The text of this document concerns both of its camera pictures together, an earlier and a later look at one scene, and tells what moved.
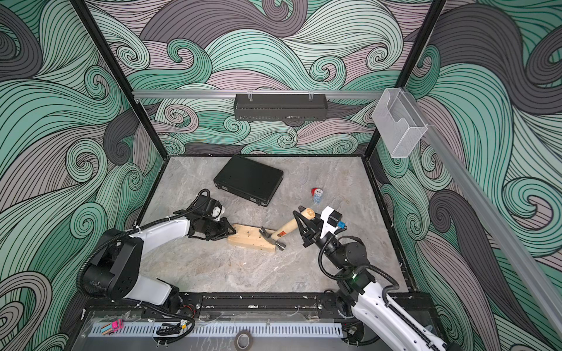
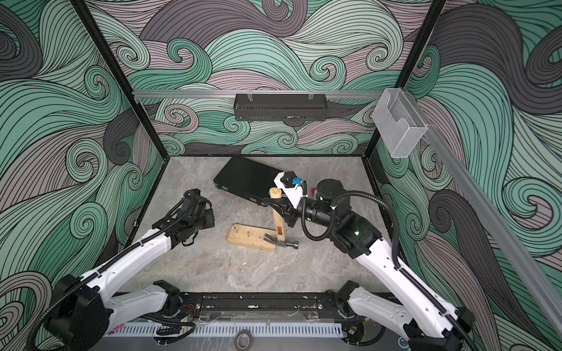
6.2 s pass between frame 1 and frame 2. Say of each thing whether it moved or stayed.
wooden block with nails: stayed
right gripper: moved
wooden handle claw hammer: moved
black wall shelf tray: stayed
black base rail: stayed
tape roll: stayed
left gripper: moved
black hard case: stayed
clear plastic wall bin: stayed
